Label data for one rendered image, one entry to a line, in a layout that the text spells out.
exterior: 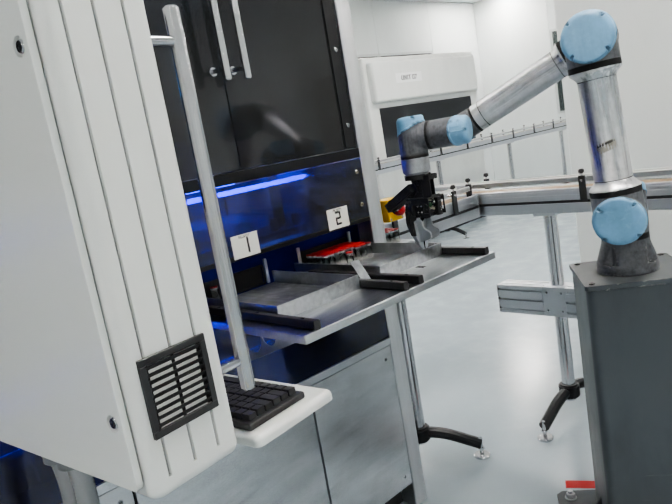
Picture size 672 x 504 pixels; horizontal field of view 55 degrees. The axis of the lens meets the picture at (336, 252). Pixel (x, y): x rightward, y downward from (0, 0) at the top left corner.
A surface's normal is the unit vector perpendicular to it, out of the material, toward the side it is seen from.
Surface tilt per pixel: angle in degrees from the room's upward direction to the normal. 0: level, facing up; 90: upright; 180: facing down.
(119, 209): 90
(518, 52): 90
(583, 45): 83
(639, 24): 90
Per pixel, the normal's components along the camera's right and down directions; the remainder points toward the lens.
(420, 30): 0.69, 0.01
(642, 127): -0.71, 0.24
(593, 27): -0.45, 0.11
